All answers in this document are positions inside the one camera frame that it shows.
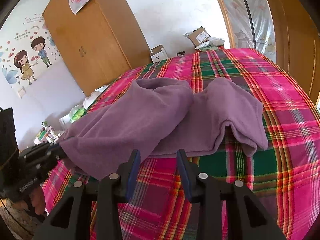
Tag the cartoon couple wall sticker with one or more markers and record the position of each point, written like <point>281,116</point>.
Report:
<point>28,53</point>

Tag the person's left hand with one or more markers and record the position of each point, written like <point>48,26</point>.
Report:
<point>38,200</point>

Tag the small white cardboard box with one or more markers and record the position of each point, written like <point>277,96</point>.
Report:
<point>158,54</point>

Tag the grey drawer cabinet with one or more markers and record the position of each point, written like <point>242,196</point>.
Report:
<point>47,134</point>

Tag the wooden wardrobe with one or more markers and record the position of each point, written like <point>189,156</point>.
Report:
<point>99,43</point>

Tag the wooden door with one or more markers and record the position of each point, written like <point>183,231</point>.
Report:
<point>297,44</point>

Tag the brown cardboard box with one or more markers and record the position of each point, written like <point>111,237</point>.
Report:
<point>197,36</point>

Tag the left floral sleeve forearm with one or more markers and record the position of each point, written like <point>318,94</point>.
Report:
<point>20,224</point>

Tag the purple fleece sweater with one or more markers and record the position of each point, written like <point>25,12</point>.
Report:
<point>160,116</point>

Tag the green tissue pack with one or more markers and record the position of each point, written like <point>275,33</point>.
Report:
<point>76,113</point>

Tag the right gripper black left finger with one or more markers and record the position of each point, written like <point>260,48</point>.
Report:
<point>71,217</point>

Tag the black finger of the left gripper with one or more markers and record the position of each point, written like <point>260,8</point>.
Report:
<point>55,153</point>

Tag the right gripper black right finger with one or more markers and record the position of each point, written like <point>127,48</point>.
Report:
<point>247,218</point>

